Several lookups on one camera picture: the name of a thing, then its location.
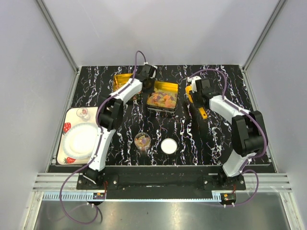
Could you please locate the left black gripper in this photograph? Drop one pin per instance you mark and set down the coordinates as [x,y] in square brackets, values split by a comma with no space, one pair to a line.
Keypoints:
[151,90]

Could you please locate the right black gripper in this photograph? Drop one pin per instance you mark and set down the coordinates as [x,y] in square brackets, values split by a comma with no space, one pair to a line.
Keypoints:
[197,105]

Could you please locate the yellow plastic scoop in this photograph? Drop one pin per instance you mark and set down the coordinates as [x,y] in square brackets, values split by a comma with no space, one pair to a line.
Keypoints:
[188,91]

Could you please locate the gold tin with gummies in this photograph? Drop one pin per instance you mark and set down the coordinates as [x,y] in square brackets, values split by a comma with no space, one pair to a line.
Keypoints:
[164,97]

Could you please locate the gold tin with lollipops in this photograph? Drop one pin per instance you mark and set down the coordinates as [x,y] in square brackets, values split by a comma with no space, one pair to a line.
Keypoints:
[120,80]

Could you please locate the clear plastic jar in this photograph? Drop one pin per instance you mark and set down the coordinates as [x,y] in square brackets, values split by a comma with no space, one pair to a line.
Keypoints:
[142,142]

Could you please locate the white jar lid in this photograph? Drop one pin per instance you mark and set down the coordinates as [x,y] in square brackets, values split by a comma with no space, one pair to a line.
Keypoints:
[168,146]

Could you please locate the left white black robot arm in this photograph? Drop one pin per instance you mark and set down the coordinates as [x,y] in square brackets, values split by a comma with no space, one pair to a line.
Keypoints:
[109,117]

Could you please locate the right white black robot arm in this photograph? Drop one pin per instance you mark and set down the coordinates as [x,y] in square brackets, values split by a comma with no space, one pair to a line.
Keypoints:
[248,133]

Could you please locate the black marble pattern mat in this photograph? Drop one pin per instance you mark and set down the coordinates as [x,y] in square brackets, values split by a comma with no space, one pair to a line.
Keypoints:
[199,141]

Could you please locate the small clear cup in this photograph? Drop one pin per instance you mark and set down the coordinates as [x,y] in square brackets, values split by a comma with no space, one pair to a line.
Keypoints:
[83,114]

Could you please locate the strawberry pattern tray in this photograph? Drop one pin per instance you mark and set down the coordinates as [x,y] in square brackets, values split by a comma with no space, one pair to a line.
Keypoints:
[71,119]

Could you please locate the white paper plate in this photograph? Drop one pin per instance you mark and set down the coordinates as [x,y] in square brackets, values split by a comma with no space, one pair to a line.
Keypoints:
[79,141]

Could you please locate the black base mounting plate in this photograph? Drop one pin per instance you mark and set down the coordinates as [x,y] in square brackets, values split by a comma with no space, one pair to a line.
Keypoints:
[153,183]

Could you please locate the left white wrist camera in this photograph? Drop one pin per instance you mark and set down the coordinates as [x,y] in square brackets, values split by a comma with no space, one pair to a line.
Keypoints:
[149,70]

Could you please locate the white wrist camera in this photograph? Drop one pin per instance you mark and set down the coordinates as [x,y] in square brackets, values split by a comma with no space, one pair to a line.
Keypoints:
[192,83]
[149,70]

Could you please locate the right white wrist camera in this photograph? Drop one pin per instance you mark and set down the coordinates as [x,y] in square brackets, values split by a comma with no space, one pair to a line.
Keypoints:
[192,83]

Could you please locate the left aluminium frame post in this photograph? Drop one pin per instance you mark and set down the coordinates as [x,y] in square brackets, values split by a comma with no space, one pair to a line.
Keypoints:
[48,17]

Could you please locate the aluminium frame post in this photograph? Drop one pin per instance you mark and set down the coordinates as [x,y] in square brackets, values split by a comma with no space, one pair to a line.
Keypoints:
[48,17]
[268,26]

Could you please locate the right aluminium frame post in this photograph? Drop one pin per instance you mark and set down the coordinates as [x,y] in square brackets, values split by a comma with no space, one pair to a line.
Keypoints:
[268,26]

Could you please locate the aluminium rail base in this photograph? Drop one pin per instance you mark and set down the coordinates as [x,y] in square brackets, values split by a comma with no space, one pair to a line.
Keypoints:
[263,183]

